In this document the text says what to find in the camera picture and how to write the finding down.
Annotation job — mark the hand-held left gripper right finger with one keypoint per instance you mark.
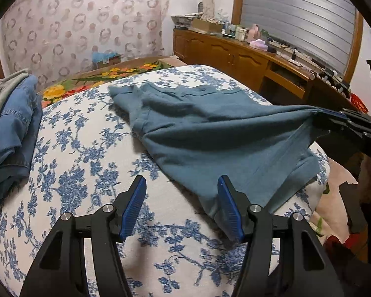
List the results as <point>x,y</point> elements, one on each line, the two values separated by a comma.
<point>232,213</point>

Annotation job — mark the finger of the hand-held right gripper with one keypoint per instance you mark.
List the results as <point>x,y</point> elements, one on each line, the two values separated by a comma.
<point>340,126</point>
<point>355,117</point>

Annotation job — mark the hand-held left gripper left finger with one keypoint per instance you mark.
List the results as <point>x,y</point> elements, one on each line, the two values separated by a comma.
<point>133,210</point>

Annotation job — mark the red plastic bag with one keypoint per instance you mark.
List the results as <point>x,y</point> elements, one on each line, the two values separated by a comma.
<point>358,102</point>

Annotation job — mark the blue floral white quilt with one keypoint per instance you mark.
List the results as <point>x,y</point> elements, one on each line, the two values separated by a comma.
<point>80,161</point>

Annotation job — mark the pink tissue pack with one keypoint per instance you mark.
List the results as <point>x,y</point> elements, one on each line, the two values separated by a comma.
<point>259,44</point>

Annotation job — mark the grey window blind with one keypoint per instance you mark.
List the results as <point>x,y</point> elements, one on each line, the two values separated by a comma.
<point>296,15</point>

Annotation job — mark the pink bottle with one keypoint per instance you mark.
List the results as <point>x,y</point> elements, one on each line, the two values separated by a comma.
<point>254,33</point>

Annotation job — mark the wooden sideboard cabinet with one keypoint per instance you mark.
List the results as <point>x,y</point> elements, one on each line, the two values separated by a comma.
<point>228,55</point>

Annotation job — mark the colourful flower blanket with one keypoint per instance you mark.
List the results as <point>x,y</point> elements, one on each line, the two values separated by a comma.
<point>80,83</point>

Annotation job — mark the row of small bottles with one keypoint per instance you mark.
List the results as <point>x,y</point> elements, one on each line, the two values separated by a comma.
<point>235,31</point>

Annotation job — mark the blue denim jeans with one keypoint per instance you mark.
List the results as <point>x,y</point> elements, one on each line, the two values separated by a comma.
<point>15,130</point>

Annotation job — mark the small cardboard box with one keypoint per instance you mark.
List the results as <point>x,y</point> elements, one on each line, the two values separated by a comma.
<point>109,63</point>

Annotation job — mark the light blue cloth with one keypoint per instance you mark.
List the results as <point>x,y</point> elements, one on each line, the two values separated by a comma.
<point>102,56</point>

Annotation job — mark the open cardboard box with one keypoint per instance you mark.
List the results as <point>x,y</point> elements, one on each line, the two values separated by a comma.
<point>204,25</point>

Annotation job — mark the grey garment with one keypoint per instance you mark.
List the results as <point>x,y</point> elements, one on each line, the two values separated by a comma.
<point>3,96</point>

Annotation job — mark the woven basket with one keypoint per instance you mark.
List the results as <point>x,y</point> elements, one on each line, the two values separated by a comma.
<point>185,18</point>

